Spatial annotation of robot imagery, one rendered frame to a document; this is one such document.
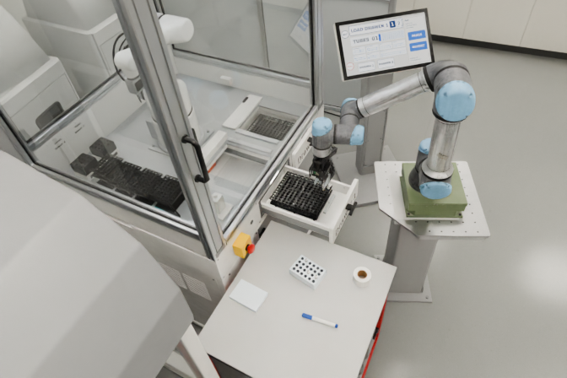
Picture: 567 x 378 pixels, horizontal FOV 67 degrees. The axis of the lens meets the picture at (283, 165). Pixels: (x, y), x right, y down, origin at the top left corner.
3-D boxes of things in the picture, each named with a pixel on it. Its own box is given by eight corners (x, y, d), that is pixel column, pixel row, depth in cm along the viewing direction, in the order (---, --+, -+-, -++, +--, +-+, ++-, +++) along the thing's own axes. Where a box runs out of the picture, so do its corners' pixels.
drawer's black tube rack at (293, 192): (332, 194, 191) (332, 185, 187) (316, 224, 181) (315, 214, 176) (288, 180, 199) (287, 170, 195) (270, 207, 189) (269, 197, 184)
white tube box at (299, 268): (326, 274, 172) (326, 270, 169) (314, 290, 168) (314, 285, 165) (301, 259, 178) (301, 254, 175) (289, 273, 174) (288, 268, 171)
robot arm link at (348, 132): (364, 114, 160) (335, 113, 162) (364, 134, 153) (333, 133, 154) (363, 130, 166) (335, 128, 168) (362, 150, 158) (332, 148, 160)
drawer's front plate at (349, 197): (357, 195, 192) (359, 178, 184) (332, 245, 175) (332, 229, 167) (353, 193, 193) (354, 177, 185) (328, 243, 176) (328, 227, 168)
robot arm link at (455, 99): (445, 176, 177) (474, 64, 138) (450, 204, 167) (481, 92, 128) (416, 175, 179) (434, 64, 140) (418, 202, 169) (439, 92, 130)
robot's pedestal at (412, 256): (423, 256, 260) (449, 171, 206) (431, 303, 239) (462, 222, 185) (373, 256, 263) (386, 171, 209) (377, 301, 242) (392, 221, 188)
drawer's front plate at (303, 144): (320, 133, 223) (320, 117, 215) (295, 170, 205) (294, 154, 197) (316, 132, 223) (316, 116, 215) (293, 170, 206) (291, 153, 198)
